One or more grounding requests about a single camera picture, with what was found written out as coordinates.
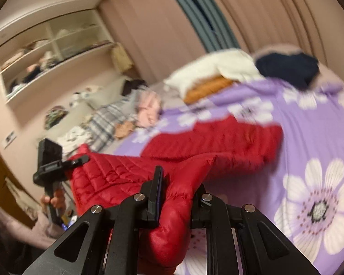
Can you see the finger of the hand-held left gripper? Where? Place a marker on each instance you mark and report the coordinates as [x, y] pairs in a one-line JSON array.
[[77, 161]]

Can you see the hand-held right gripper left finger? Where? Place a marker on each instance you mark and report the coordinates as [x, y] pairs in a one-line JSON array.
[[157, 194]]

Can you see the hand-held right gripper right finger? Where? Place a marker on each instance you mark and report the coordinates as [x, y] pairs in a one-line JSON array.
[[210, 217]]

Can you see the red puffer jacket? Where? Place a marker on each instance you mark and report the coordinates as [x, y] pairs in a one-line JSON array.
[[117, 174]]

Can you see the person's left forearm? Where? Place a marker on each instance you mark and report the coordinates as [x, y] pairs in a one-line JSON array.
[[17, 229]]

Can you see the person's left hand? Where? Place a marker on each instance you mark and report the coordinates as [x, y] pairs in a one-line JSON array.
[[59, 202]]

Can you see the white printed cloth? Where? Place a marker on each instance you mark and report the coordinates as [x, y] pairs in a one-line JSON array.
[[74, 139]]

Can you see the colourful patterned bag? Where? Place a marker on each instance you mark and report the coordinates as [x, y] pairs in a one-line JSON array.
[[55, 117]]

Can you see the plaid grey garment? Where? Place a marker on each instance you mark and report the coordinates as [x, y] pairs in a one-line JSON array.
[[111, 123]]

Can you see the tan small garment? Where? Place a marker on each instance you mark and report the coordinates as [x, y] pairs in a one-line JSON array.
[[124, 130]]

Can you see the white stuffed toy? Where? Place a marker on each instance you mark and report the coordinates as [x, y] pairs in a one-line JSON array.
[[80, 96]]

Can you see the pink garment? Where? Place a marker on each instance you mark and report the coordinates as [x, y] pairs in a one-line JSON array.
[[149, 108]]

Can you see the dark cloth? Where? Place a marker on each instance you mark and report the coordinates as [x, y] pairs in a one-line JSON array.
[[133, 87]]

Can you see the beige hanging bag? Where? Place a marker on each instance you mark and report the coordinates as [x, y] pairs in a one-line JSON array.
[[122, 57]]

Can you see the orange folded garment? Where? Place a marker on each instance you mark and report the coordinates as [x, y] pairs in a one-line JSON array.
[[209, 90]]

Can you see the purple floral bedsheet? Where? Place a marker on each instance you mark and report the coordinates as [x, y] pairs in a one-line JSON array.
[[304, 137]]

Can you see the white fleece garment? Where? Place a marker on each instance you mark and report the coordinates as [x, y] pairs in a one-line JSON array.
[[218, 66]]

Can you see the pink curtain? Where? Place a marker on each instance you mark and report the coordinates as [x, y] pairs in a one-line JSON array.
[[269, 11], [149, 25]]

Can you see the navy blue garment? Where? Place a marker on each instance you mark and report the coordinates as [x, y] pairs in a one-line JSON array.
[[289, 68]]

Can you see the teal curtain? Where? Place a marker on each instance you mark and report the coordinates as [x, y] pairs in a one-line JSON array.
[[200, 14]]

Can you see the white wall switch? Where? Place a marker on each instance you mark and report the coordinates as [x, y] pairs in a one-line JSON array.
[[10, 139]]

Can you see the built-in wall shelf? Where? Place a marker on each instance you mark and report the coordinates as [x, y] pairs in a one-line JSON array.
[[54, 51]]

